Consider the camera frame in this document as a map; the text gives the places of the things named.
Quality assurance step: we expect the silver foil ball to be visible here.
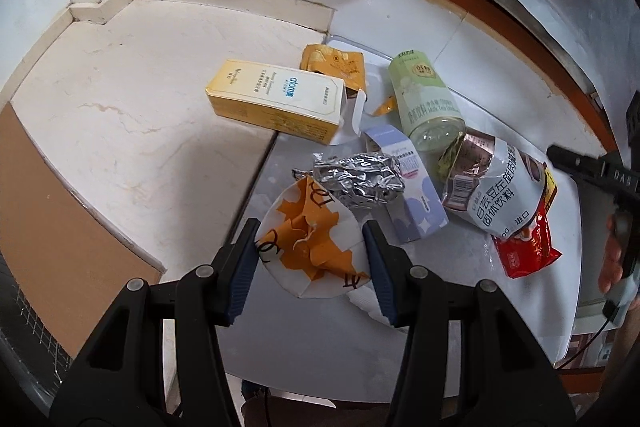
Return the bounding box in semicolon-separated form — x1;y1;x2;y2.
292;152;406;208

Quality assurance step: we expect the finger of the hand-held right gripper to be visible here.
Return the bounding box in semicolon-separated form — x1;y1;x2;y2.
546;145;607;182

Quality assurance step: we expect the crushed white orange paper cup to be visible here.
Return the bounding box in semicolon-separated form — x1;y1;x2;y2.
256;174;374;301

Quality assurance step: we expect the yellow cardboard box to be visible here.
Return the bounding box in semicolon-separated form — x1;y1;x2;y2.
206;59;369;146

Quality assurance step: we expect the white tissue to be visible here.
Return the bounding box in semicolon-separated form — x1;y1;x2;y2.
345;284;397;324

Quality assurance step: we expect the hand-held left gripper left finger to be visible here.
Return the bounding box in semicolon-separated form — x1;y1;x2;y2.
49;217;261;427

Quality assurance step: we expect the wire mesh rack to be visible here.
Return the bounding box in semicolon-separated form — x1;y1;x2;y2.
0;264;77;410

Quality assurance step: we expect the green label plastic bottle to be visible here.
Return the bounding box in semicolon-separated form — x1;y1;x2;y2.
389;50;469;158

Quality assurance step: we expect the red snack packet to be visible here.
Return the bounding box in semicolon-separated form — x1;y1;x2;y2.
492;202;564;281

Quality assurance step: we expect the purple white carton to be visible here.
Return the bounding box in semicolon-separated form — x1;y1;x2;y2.
361;124;450;246

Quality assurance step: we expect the orange snack packet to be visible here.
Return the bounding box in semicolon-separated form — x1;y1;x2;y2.
300;43;369;96

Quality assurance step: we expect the white rose-gold drink powder bag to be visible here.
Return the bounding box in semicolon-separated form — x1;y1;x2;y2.
437;130;559;239

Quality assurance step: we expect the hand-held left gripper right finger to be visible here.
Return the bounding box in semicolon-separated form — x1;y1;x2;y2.
361;219;579;427

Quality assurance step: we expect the person's right hand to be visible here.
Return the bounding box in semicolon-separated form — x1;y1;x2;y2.
597;214;632;294

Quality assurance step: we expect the brown board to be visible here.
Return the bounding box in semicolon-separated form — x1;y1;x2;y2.
0;102;164;360

